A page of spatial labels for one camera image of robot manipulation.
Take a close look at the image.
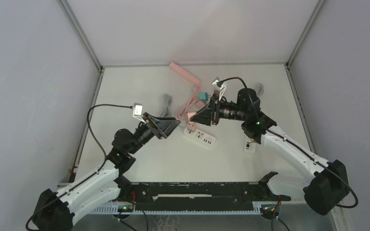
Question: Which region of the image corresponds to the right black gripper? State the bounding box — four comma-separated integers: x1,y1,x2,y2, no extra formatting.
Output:
190,93,248,126

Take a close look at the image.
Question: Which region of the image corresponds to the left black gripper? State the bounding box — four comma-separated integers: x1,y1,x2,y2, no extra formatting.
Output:
128,112,180,154

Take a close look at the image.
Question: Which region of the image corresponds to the white power strip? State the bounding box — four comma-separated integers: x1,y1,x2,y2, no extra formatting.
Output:
244,141,256,154
183,128,216,148

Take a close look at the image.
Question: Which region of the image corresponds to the brown pink plug adapter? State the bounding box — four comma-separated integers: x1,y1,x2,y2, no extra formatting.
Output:
184,111,196,124

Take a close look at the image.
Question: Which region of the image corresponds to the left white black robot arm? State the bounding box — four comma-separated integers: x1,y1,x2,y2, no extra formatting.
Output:
25,103,181,231

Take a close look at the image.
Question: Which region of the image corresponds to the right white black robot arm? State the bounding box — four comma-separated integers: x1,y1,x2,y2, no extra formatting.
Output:
188,77,359,215

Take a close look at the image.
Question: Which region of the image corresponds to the teal plug adapter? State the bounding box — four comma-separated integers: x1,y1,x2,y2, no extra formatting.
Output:
198,92,209,101

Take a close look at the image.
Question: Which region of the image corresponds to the pink power strip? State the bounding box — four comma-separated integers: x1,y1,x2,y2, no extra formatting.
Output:
169,62,201,87

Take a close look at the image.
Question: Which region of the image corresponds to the grey coiled cable left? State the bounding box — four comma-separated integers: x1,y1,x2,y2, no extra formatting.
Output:
159,93,173,118

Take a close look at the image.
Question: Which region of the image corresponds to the pink coiled cable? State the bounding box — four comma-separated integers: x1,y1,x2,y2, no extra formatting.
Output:
175,86,202,121

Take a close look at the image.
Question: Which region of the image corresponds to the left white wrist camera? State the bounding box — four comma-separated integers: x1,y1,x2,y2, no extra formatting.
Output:
132,103,145,122

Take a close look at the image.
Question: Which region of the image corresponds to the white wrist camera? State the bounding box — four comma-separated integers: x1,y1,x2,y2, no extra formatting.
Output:
132,103,145,122
212,77,226,101

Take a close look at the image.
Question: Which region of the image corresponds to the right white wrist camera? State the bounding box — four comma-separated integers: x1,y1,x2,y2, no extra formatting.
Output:
212,77,226,101

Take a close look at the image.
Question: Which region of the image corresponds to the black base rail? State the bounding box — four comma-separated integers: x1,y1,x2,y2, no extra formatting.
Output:
116,182,291,208

